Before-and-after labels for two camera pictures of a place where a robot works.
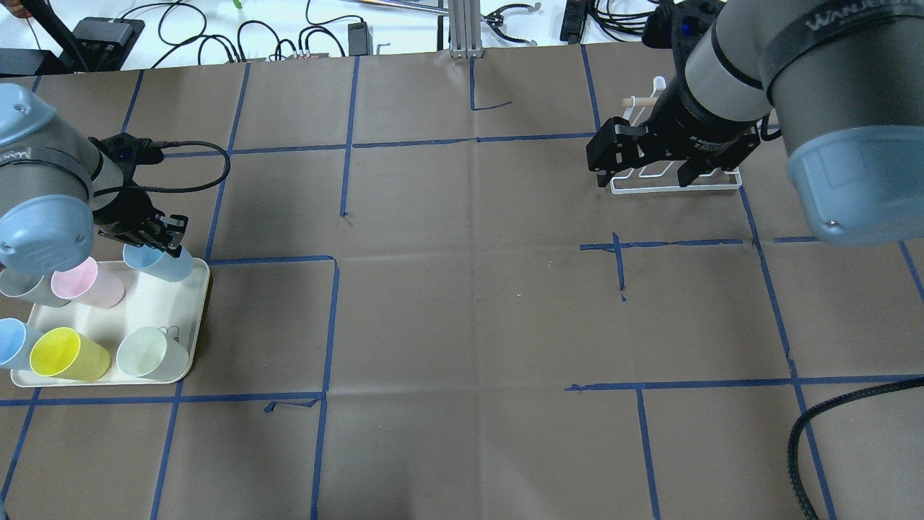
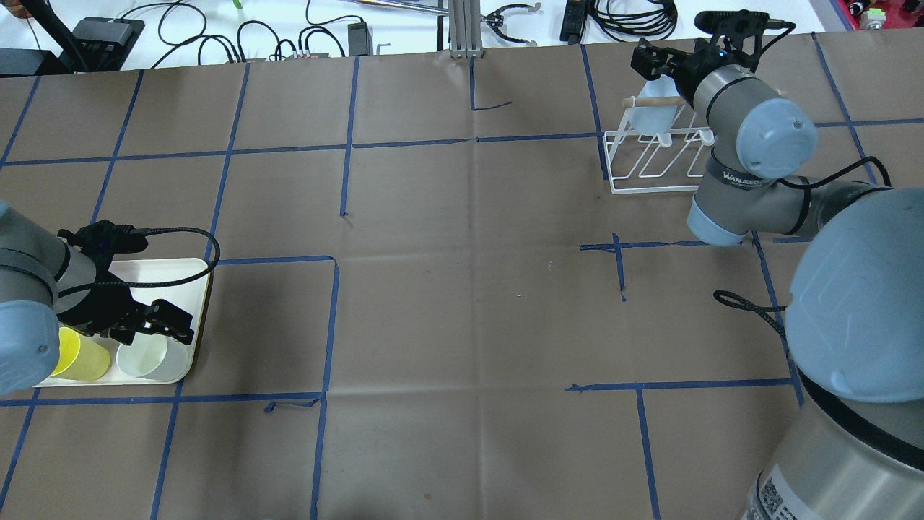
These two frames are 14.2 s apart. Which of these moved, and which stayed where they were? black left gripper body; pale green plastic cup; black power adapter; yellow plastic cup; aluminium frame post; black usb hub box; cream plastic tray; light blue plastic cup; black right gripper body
Moved: light blue plastic cup; black right gripper body; black left gripper body
Stayed: cream plastic tray; pale green plastic cup; black power adapter; black usb hub box; yellow plastic cup; aluminium frame post
